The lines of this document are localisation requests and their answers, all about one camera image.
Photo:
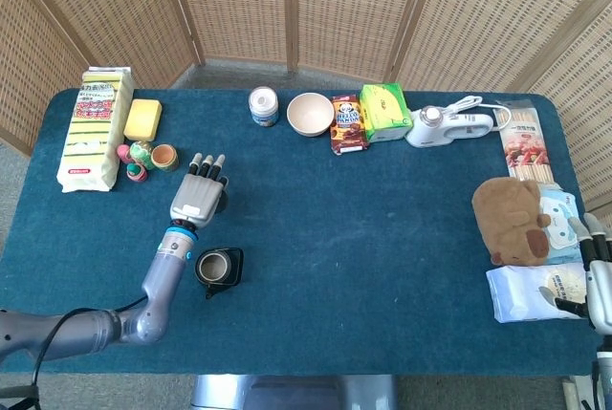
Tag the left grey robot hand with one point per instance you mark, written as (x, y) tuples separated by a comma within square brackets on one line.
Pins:
[(196, 195)]

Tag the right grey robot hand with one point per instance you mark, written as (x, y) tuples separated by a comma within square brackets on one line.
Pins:
[(600, 286)]

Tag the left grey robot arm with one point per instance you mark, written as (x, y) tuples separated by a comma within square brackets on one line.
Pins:
[(162, 276)]

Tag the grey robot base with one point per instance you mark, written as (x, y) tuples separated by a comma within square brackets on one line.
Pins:
[(296, 393)]

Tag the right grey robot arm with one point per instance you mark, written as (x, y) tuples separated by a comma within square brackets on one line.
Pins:
[(605, 372)]

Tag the pink nesting doll lower half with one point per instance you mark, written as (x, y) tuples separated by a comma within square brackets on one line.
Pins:
[(139, 177)]

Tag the pink nesting doll half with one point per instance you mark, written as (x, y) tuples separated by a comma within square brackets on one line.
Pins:
[(139, 177), (124, 154)]

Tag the small green nesting doll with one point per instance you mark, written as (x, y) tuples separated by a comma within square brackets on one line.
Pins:
[(133, 169)]

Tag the green nesting doll upper half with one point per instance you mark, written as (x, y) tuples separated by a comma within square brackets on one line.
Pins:
[(141, 153)]

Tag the light blue wet wipes pack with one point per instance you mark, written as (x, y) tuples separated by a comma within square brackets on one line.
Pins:
[(564, 223)]

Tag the white pouch pack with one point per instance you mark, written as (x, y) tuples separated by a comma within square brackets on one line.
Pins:
[(521, 290)]

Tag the pink nesting doll upper half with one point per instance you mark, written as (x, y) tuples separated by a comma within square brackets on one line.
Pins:
[(124, 154)]

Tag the yellow sponge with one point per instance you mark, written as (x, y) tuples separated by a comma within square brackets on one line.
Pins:
[(142, 119)]

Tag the jar with blue label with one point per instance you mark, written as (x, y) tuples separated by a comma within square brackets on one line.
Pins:
[(263, 106)]

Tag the brown capybara plush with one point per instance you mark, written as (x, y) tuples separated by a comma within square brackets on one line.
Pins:
[(507, 219)]

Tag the yellow sponge multipack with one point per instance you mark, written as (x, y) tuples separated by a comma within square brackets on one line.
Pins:
[(91, 142)]

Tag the beige bowl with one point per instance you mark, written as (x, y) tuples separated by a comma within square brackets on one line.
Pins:
[(310, 114)]

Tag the blue table cloth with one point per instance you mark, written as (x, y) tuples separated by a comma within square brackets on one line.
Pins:
[(334, 247)]

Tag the bamboo skewer pack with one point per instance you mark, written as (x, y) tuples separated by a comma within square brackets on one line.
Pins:
[(526, 142)]

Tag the Hello Panda snack box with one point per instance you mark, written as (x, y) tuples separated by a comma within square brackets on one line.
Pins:
[(349, 125)]

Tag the wicker folding screen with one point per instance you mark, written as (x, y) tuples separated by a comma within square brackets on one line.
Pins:
[(239, 4)]

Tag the green tissue pack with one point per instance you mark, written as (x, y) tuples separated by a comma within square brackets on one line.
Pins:
[(385, 111)]

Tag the white handheld garment steamer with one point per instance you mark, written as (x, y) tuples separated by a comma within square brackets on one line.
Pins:
[(430, 130)]

